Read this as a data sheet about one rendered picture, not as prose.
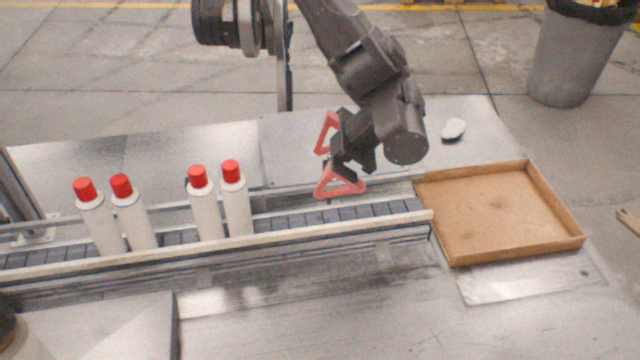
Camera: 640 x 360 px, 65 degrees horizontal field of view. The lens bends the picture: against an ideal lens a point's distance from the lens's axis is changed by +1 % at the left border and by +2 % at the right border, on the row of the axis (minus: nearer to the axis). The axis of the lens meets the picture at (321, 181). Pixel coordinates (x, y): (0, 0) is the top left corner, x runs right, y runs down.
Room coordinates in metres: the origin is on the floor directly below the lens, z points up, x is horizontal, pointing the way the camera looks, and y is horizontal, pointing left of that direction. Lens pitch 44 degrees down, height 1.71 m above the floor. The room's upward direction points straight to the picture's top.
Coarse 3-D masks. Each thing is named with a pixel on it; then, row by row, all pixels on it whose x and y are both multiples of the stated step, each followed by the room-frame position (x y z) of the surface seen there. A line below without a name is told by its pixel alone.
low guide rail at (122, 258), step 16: (336, 224) 0.68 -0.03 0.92; (352, 224) 0.68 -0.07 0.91; (368, 224) 0.69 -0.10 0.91; (384, 224) 0.69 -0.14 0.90; (224, 240) 0.64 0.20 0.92; (240, 240) 0.64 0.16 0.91; (256, 240) 0.65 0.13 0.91; (272, 240) 0.65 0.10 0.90; (112, 256) 0.60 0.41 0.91; (128, 256) 0.60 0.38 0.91; (144, 256) 0.60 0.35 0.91; (160, 256) 0.61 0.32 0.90; (0, 272) 0.56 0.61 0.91; (16, 272) 0.56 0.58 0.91; (32, 272) 0.57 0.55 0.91; (48, 272) 0.57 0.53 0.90; (64, 272) 0.58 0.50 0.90
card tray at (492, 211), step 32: (512, 160) 0.93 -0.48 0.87; (416, 192) 0.86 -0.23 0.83; (448, 192) 0.85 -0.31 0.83; (480, 192) 0.86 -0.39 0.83; (512, 192) 0.86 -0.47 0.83; (544, 192) 0.85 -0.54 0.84; (448, 224) 0.75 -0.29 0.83; (480, 224) 0.75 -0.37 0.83; (512, 224) 0.75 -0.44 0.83; (544, 224) 0.75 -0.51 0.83; (576, 224) 0.72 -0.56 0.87; (448, 256) 0.66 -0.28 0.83; (480, 256) 0.64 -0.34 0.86; (512, 256) 0.66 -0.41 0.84
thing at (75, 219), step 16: (384, 176) 0.78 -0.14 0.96; (400, 176) 0.78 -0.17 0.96; (416, 176) 0.79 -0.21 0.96; (256, 192) 0.73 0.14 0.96; (272, 192) 0.73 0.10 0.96; (288, 192) 0.73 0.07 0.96; (304, 192) 0.74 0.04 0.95; (160, 208) 0.69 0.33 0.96; (176, 208) 0.69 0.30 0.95; (16, 224) 0.64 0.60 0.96; (32, 224) 0.64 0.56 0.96; (48, 224) 0.65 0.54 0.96; (64, 224) 0.65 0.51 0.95
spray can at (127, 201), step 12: (120, 180) 0.64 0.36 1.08; (120, 192) 0.63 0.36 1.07; (132, 192) 0.65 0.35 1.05; (120, 204) 0.62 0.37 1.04; (132, 204) 0.63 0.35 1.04; (120, 216) 0.62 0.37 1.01; (132, 216) 0.62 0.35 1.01; (144, 216) 0.64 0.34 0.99; (132, 228) 0.62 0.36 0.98; (144, 228) 0.63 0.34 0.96; (132, 240) 0.62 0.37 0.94; (144, 240) 0.62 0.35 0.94; (156, 240) 0.65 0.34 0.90
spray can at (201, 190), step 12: (192, 168) 0.67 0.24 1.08; (204, 168) 0.67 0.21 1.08; (192, 180) 0.66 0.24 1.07; (204, 180) 0.66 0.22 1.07; (192, 192) 0.65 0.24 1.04; (204, 192) 0.65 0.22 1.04; (192, 204) 0.65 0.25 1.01; (204, 204) 0.65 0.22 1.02; (216, 204) 0.66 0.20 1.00; (204, 216) 0.64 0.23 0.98; (216, 216) 0.66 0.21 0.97; (204, 228) 0.64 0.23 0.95; (216, 228) 0.65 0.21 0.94; (204, 240) 0.65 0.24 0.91
